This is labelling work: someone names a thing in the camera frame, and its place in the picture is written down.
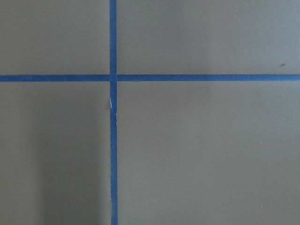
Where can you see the brown paper table cover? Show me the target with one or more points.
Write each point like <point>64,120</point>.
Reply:
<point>189,153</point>

